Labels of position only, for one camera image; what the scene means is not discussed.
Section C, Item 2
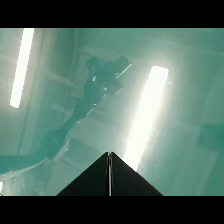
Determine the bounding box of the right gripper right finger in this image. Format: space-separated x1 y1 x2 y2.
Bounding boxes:
109 151 164 197

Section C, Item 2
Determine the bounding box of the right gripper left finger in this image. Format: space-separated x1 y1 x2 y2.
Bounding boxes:
57 151 110 197

